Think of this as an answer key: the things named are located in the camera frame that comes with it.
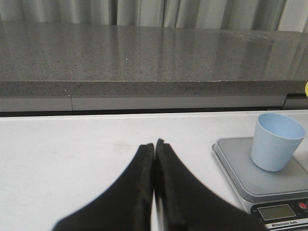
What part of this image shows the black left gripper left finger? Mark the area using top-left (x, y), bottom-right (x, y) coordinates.
top-left (53, 143), bottom-right (154, 231)

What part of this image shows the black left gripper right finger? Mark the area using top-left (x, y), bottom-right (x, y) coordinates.
top-left (154, 139), bottom-right (266, 231)

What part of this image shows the light blue plastic cup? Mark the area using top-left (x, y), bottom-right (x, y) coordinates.
top-left (251, 113), bottom-right (306, 172)

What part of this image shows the yellow squeeze bottle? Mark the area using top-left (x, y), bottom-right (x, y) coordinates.
top-left (305, 82), bottom-right (308, 97)

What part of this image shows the digital kitchen scale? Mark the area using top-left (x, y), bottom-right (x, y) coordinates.
top-left (212, 137), bottom-right (308, 231)

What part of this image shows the grey stone counter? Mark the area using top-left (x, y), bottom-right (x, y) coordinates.
top-left (0, 20), bottom-right (308, 113)

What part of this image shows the grey curtain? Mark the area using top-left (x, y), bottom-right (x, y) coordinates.
top-left (0, 0), bottom-right (308, 33)

